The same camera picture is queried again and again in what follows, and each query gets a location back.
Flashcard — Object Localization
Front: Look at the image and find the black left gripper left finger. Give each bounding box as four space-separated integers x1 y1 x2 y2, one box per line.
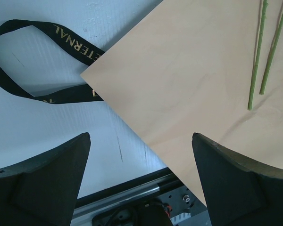
0 132 91 226

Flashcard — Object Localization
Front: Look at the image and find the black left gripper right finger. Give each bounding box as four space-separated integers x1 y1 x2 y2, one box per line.
192 133 283 226

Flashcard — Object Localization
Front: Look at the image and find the green and orange wrapping paper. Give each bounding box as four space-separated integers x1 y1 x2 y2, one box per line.
82 0 283 201

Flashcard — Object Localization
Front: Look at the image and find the black ribbon with gold text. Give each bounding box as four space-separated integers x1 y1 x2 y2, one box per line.
0 19 105 105

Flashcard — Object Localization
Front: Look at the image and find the pink artificial flower bunch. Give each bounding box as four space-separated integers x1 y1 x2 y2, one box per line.
247 0 283 111

